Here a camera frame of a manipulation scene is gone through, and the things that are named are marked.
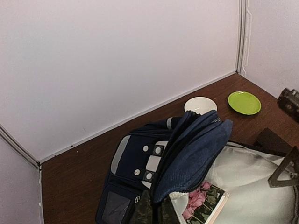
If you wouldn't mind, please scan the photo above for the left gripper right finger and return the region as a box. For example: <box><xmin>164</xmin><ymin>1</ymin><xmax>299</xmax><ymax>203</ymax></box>
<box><xmin>158</xmin><ymin>197</ymin><xmax>180</xmax><ymax>224</ymax></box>

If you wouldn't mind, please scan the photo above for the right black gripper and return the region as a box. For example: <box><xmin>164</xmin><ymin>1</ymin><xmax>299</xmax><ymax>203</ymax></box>
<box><xmin>268</xmin><ymin>88</ymin><xmax>299</xmax><ymax>188</ymax></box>

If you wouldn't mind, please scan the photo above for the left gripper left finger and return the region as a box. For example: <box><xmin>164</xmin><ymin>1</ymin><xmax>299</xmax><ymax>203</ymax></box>
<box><xmin>130</xmin><ymin>190</ymin><xmax>153</xmax><ymax>224</ymax></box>

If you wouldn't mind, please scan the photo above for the Designer Fate flower book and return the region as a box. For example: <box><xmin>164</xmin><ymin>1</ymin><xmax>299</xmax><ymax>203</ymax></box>
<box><xmin>182</xmin><ymin>181</ymin><xmax>230</xmax><ymax>224</ymax></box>

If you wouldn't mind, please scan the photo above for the navy blue backpack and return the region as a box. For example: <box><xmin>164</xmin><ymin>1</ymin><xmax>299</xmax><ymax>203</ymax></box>
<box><xmin>95</xmin><ymin>110</ymin><xmax>299</xmax><ymax>224</ymax></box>

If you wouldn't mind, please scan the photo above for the black pencil case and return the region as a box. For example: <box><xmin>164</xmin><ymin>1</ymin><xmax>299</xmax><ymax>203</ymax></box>
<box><xmin>255</xmin><ymin>128</ymin><xmax>292</xmax><ymax>157</ymax></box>

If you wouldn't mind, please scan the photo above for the green plate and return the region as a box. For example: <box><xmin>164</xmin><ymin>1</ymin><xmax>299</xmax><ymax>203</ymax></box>
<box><xmin>228</xmin><ymin>91</ymin><xmax>262</xmax><ymax>115</ymax></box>

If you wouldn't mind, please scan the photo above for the white ceramic bowl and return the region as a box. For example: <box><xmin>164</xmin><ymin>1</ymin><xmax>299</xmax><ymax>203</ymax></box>
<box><xmin>184</xmin><ymin>97</ymin><xmax>217</xmax><ymax>115</ymax></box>

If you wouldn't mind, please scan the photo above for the left aluminium frame post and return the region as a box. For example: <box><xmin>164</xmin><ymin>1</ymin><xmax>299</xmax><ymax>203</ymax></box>
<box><xmin>0</xmin><ymin>125</ymin><xmax>42</xmax><ymax>171</ymax></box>

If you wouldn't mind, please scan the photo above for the aluminium frame post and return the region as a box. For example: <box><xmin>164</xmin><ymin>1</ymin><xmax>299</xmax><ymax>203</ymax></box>
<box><xmin>235</xmin><ymin>0</ymin><xmax>252</xmax><ymax>77</ymax></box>
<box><xmin>0</xmin><ymin>125</ymin><xmax>42</xmax><ymax>171</ymax></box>

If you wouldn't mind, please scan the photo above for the right aluminium frame post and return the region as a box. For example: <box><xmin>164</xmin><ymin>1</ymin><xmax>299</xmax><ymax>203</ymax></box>
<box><xmin>235</xmin><ymin>0</ymin><xmax>252</xmax><ymax>77</ymax></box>

